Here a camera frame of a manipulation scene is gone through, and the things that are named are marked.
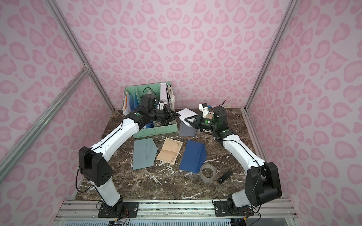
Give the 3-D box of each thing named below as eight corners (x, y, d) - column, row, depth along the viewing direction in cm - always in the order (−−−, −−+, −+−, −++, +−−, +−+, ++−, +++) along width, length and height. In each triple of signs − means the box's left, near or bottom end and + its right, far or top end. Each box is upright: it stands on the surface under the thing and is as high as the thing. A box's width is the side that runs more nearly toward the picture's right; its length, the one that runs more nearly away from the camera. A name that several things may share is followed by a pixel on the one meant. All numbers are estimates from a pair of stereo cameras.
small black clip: (220, 184, 83) (221, 183, 81) (217, 180, 85) (218, 178, 82) (233, 174, 87) (234, 172, 84) (229, 170, 88) (231, 168, 86)
